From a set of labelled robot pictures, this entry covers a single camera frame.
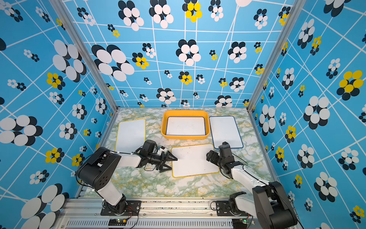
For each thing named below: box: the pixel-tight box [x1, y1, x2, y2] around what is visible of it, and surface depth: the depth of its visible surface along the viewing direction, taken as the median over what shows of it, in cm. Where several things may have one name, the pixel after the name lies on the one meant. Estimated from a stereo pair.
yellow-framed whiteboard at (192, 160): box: [171, 143, 220, 178], surface depth 93 cm
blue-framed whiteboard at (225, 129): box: [208, 115, 244, 149], surface depth 110 cm
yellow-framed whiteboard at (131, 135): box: [114, 118, 147, 154], surface depth 108 cm
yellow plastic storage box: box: [161, 109, 211, 140], surface depth 114 cm
